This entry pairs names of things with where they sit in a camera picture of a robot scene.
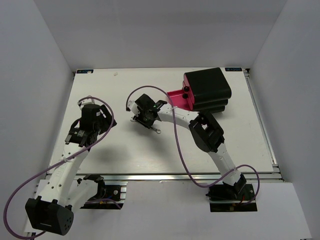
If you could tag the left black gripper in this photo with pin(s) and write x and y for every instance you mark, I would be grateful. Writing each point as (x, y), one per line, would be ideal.
(107, 120)

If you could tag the pink bottom drawer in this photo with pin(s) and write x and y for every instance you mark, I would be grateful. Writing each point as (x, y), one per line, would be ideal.
(177, 98)

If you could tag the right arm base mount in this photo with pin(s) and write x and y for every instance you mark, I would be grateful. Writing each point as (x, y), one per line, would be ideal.
(222, 201)

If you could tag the pink drawer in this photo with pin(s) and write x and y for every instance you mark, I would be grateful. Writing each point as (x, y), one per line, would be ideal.
(177, 98)
(187, 89)
(189, 101)

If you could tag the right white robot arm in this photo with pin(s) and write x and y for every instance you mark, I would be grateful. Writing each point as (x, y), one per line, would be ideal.
(206, 132)

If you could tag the black drawer cabinet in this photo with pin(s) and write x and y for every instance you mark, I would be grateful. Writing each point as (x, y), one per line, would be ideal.
(210, 88)

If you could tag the blue corner label right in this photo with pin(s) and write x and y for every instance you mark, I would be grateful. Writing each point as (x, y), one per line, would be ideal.
(233, 69)

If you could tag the silver combination wrench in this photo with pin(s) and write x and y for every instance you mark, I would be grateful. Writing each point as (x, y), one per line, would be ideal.
(158, 131)

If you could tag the pink top drawer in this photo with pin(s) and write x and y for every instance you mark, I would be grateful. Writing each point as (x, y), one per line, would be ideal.
(187, 89)

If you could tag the blue corner label left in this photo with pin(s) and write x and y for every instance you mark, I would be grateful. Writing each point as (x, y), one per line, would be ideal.
(84, 71)

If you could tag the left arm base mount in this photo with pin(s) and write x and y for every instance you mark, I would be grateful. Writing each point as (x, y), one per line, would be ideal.
(115, 192)

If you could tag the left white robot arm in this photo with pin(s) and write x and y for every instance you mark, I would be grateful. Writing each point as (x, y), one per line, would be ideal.
(54, 208)

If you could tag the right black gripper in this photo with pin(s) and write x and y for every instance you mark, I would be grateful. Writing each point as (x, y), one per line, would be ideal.
(138, 117)

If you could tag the blue corner label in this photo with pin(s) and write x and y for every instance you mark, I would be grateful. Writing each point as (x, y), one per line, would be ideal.
(233, 69)
(84, 71)

